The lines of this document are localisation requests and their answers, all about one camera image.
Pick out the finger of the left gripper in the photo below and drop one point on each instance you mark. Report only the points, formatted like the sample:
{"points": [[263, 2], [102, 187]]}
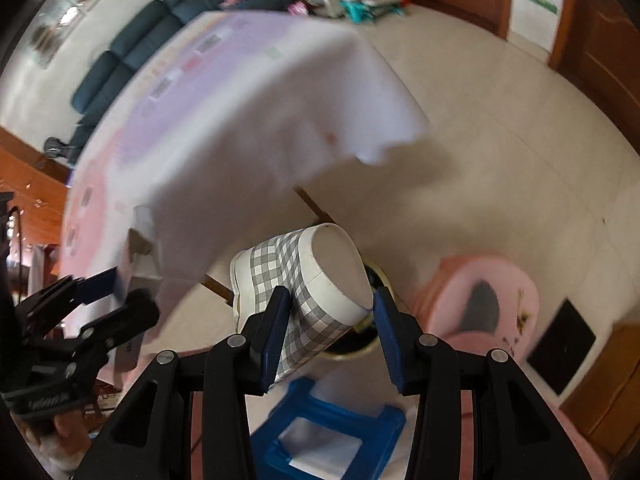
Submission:
{"points": [[138, 313], [52, 304]]}

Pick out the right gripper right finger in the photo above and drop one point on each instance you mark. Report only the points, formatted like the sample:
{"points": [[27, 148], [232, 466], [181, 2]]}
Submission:
{"points": [[515, 433]]}

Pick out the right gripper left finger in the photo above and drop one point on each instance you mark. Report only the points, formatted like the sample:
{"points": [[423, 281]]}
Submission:
{"points": [[149, 434]]}

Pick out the grey checkered paper cup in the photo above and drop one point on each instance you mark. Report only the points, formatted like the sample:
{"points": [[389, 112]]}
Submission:
{"points": [[334, 297]]}

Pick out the person left hand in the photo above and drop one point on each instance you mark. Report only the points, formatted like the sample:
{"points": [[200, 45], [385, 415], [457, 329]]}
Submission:
{"points": [[61, 452]]}

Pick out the pink plastic stool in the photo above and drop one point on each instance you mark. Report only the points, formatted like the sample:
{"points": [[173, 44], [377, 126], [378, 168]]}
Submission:
{"points": [[480, 302]]}

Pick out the blue plastic stool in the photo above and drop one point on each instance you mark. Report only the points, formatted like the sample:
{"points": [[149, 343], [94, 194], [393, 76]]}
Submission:
{"points": [[308, 438]]}

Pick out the cartoon print tablecloth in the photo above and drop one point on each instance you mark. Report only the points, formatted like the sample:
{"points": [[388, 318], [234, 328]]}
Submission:
{"points": [[237, 109]]}

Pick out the dark teal sofa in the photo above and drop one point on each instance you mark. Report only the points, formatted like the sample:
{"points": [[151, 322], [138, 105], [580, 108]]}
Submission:
{"points": [[134, 45]]}

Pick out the wooden table leg frame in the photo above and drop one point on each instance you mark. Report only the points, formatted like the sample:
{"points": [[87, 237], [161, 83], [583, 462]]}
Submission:
{"points": [[257, 271]]}

